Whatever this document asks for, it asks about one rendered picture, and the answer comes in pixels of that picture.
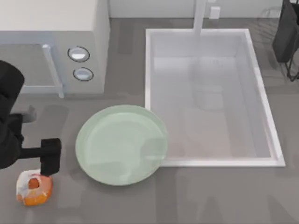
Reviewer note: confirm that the orange and white bottle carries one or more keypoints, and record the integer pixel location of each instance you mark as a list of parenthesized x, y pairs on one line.
[(35, 190)]

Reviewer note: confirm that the pale green round plate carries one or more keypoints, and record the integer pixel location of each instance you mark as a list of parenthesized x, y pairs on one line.
[(116, 147)]

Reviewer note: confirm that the small microwave knob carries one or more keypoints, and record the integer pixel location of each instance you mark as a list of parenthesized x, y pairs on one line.
[(83, 74)]

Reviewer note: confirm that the microwave oven door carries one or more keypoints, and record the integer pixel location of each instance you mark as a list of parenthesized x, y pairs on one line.
[(25, 67)]

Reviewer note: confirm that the large microwave knob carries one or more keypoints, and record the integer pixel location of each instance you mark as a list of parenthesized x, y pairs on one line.
[(78, 54)]

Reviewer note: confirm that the pale microwave oven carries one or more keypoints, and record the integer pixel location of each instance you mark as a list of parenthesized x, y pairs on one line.
[(98, 35)]

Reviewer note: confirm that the white sink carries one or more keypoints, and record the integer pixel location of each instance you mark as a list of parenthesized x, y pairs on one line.
[(210, 105)]

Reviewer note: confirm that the tall white tap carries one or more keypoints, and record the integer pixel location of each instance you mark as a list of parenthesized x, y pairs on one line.
[(198, 16)]

